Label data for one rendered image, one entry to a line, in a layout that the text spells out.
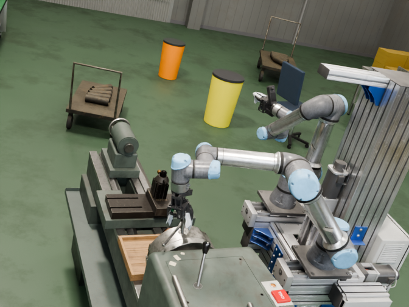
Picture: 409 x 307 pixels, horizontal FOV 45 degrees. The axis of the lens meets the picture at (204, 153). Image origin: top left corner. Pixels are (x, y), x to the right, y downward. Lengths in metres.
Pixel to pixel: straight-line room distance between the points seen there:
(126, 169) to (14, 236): 1.22
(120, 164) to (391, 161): 1.65
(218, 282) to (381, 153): 1.00
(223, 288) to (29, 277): 2.03
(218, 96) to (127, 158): 3.33
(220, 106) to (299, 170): 4.49
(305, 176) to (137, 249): 1.06
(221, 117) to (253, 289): 4.64
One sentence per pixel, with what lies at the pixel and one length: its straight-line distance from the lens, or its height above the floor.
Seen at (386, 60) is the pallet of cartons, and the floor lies 0.53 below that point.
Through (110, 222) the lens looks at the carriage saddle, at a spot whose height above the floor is 0.92.
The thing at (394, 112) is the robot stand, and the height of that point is 1.90.
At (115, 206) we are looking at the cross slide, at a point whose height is 0.97.
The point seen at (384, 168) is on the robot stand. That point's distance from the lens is 2.50.
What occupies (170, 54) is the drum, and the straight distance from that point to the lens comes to 7.76.
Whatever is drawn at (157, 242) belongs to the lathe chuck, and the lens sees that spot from 2.23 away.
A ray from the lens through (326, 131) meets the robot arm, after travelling 2.72.
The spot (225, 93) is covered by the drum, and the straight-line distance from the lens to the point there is 6.35.
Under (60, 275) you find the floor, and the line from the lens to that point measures 3.76.
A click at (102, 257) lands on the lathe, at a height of 0.54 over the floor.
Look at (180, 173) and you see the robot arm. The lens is 1.93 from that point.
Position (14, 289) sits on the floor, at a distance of 3.64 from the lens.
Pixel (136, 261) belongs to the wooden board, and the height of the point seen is 0.89.
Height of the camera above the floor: 2.51
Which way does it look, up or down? 26 degrees down
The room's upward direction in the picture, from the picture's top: 15 degrees clockwise
